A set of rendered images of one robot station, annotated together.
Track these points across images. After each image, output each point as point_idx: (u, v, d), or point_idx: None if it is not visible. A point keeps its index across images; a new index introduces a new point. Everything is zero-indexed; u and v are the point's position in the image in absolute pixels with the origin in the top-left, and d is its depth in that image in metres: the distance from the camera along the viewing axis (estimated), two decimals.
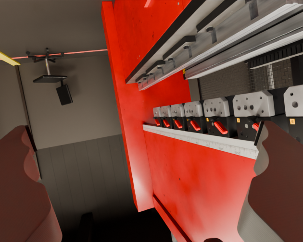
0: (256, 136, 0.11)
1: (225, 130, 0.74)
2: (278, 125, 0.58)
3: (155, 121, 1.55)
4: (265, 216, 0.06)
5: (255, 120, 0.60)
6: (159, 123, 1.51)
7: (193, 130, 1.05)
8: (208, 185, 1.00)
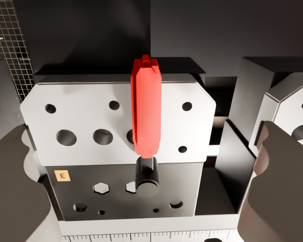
0: (256, 136, 0.11)
1: None
2: None
3: None
4: (265, 216, 0.06)
5: None
6: None
7: None
8: None
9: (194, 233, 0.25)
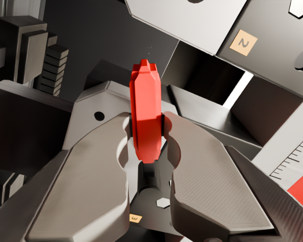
0: (161, 127, 0.12)
1: None
2: None
3: None
4: (193, 205, 0.06)
5: None
6: None
7: None
8: None
9: (296, 154, 0.18)
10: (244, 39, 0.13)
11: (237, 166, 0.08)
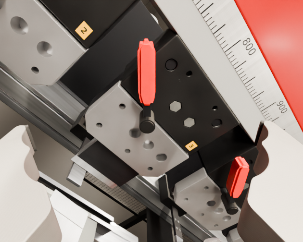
0: (256, 136, 0.11)
1: None
2: None
3: None
4: (265, 216, 0.06)
5: None
6: None
7: None
8: None
9: (202, 5, 0.20)
10: (81, 29, 0.20)
11: None
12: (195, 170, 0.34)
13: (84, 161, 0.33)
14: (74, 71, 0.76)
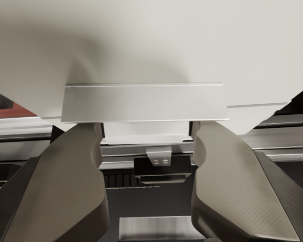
0: (189, 127, 0.12)
1: None
2: None
3: None
4: (214, 204, 0.06)
5: None
6: None
7: None
8: None
9: None
10: None
11: (266, 173, 0.07)
12: None
13: (203, 240, 0.19)
14: None
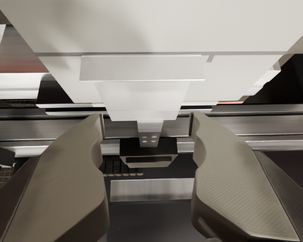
0: (189, 127, 0.12)
1: None
2: None
3: None
4: (214, 204, 0.06)
5: None
6: None
7: None
8: None
9: None
10: None
11: (266, 173, 0.07)
12: None
13: None
14: (190, 159, 0.71)
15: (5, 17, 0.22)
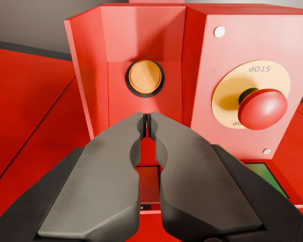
0: (148, 128, 0.12)
1: None
2: None
3: None
4: (183, 206, 0.06)
5: None
6: None
7: None
8: None
9: None
10: None
11: (225, 164, 0.08)
12: None
13: None
14: None
15: None
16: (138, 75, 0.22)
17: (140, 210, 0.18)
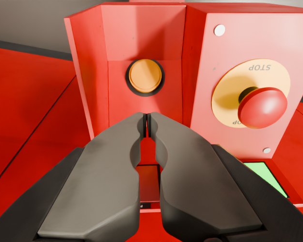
0: (148, 128, 0.12)
1: None
2: None
3: None
4: (183, 206, 0.06)
5: None
6: None
7: None
8: None
9: None
10: None
11: (225, 164, 0.08)
12: None
13: None
14: None
15: None
16: (138, 74, 0.22)
17: (140, 208, 0.18)
